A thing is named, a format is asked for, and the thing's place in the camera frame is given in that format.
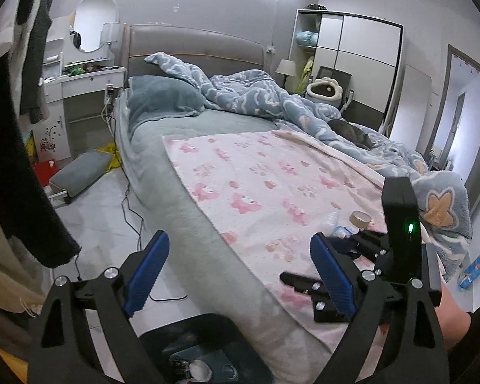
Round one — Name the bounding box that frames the cardboard tape roll core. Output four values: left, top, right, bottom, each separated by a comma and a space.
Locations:
349, 211, 372, 230

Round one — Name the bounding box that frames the blue tissue pack wrapper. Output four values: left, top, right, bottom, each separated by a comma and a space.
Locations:
331, 226, 360, 239

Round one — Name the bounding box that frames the black right sleeve forearm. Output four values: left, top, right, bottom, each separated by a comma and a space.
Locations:
448, 308, 480, 383

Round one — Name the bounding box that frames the dark green trash bin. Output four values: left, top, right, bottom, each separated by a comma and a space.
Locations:
139, 313, 274, 383

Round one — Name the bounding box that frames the person's right hand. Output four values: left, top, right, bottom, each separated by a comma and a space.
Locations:
435, 284, 472, 351

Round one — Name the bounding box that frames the clear bubble wrap piece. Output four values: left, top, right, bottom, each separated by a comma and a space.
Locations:
318, 209, 340, 236

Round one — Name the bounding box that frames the blue cloud pattern duvet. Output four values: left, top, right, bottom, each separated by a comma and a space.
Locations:
144, 51, 473, 282

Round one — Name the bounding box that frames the blue wrapper on floor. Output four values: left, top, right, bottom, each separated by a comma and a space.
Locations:
458, 255, 480, 290

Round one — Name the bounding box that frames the pink cartoon print blanket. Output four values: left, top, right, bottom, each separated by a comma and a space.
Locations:
163, 129, 387, 349

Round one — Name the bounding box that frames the dark grey cat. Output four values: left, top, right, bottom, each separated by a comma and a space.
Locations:
328, 119, 374, 150

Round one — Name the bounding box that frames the grey floor cushion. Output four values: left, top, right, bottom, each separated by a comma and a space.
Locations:
49, 150, 112, 200

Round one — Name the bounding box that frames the yellow cloth on floor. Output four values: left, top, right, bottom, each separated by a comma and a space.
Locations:
99, 141, 122, 172

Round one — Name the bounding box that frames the red box on floor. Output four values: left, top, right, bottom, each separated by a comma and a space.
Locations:
34, 160, 58, 187

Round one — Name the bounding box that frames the black hanging garment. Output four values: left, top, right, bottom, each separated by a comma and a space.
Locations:
0, 55, 80, 269

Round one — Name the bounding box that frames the cream flower cat bed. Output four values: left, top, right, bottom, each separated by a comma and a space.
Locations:
305, 77, 343, 109

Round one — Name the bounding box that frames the grey upholstered bed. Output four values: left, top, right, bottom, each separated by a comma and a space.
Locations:
113, 22, 474, 384

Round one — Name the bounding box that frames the blue-grey pillow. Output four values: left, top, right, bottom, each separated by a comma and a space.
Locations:
127, 76, 204, 133

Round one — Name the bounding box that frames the white bedside lamp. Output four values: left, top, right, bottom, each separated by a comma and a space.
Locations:
276, 59, 296, 87

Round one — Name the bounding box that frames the white sliding door wardrobe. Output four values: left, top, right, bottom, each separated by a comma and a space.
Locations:
289, 9, 404, 131

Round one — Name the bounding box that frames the white dressing table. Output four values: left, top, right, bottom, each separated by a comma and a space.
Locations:
34, 17, 126, 162

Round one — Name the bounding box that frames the blue plush toy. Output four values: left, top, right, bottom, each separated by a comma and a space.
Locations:
295, 30, 319, 47

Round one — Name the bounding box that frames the arched vanity mirror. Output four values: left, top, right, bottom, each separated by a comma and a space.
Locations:
73, 0, 119, 53

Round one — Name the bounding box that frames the black power cable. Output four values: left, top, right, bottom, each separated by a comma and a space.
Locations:
73, 163, 189, 303

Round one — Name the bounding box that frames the grey door frame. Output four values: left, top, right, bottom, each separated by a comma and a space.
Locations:
425, 45, 480, 213

